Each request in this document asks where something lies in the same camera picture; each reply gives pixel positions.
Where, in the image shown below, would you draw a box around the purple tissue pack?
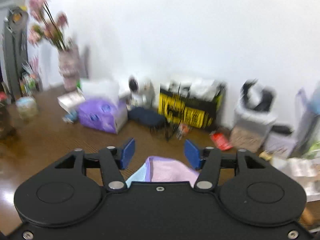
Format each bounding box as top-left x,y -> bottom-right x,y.
77,98 -> 128,134

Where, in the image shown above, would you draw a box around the bluish plastic bag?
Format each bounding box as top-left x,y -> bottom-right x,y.
294,80 -> 320,156

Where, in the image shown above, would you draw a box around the pink patterned vase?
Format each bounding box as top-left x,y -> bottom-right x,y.
57,45 -> 83,92

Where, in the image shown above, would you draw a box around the grey and beige bin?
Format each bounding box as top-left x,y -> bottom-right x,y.
229,102 -> 277,153

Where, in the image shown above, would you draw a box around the dark brown object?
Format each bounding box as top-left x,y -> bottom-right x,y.
0,92 -> 17,140

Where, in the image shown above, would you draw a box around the white and black figure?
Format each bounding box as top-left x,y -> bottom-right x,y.
127,75 -> 154,108

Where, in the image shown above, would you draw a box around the small colourful packet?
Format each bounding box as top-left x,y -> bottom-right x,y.
176,123 -> 191,140

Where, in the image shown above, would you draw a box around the pale round jar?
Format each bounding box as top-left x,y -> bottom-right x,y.
16,96 -> 39,119

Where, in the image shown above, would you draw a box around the colourful small items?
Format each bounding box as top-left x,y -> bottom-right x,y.
19,57 -> 42,96

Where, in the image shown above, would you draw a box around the yellow and black box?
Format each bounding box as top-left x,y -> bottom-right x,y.
158,79 -> 226,131

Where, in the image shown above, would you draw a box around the black and white item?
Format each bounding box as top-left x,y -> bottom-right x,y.
239,79 -> 277,112

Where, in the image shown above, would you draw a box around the light blue cloth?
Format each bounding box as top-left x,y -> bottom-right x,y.
125,164 -> 147,188

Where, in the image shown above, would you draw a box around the pink artificial flowers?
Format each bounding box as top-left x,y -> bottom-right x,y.
27,0 -> 76,51

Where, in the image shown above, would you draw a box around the white flat box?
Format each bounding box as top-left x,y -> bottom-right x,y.
57,92 -> 86,113

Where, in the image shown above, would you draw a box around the black flat item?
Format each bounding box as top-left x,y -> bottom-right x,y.
272,124 -> 293,135

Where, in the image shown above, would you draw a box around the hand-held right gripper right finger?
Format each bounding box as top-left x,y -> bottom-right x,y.
184,139 -> 275,193

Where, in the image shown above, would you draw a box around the lilac cloth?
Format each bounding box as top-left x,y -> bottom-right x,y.
145,156 -> 200,188

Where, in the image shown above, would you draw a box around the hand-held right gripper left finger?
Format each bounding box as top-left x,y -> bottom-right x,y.
45,137 -> 137,193

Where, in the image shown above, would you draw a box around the red packet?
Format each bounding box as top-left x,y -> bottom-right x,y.
209,131 -> 233,152

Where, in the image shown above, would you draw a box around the dark blue stool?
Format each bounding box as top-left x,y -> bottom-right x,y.
127,106 -> 167,141

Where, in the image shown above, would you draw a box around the tall dark grey tower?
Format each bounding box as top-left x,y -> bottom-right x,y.
2,6 -> 28,101

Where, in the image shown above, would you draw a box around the small blue packet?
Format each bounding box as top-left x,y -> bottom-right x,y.
62,111 -> 79,124

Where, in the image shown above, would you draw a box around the pale lilac box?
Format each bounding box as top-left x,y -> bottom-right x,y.
264,132 -> 296,156

